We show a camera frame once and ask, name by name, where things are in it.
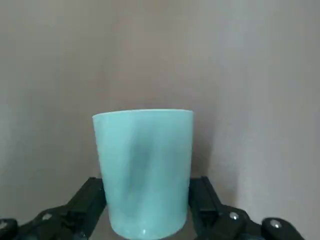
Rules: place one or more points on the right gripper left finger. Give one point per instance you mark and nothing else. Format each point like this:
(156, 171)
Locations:
(62, 222)

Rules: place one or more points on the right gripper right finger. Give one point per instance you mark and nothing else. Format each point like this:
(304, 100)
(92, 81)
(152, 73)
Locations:
(220, 225)

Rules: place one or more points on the green plastic cup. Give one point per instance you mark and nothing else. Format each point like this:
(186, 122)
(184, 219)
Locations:
(142, 162)

